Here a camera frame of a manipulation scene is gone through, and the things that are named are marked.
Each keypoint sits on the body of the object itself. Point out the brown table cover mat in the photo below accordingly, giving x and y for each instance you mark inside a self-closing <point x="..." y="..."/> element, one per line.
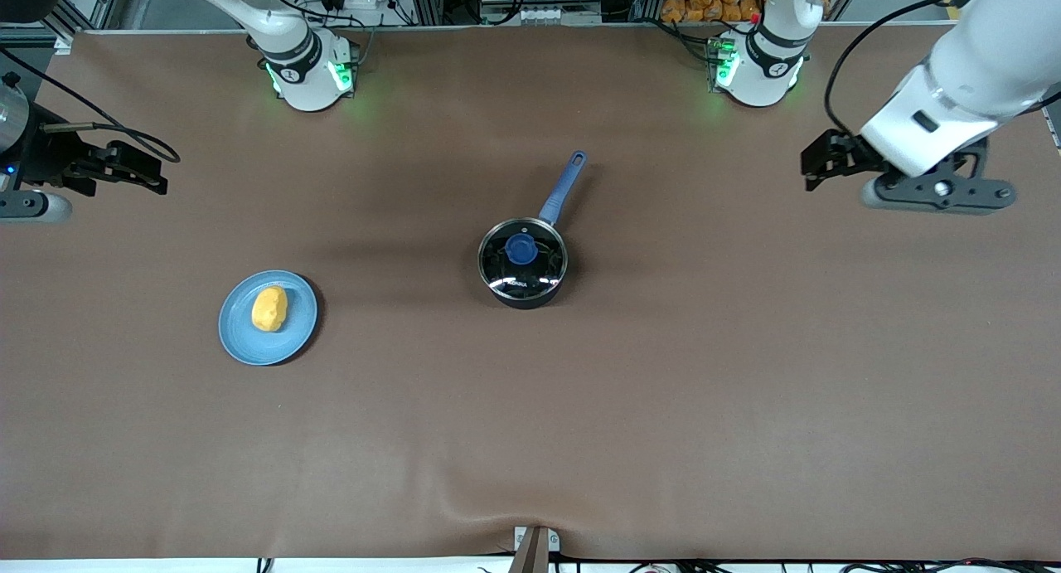
<point x="663" y="407"/>

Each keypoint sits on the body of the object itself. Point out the yellow potato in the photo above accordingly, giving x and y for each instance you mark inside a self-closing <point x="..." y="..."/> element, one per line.
<point x="269" y="308"/>

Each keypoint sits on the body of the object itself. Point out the blue round plate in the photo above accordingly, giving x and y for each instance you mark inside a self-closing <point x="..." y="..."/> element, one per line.
<point x="240" y="337"/>

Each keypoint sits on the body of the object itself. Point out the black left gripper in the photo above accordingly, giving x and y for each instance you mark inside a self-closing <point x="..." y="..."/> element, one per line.
<point x="847" y="152"/>

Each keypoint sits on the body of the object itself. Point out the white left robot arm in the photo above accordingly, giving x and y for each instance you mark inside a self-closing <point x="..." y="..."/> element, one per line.
<point x="986" y="59"/>

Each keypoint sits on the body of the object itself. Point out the metal table clamp bracket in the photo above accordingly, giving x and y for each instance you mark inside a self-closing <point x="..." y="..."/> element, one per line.
<point x="535" y="548"/>

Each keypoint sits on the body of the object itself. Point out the glass lid with blue knob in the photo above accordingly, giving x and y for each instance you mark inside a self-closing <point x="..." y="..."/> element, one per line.
<point x="520" y="248"/>

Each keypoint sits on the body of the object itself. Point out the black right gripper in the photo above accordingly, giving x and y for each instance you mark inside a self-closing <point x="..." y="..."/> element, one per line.
<point x="48" y="157"/>

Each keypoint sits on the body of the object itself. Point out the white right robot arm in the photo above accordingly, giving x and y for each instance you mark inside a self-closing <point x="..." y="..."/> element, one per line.
<point x="302" y="80"/>

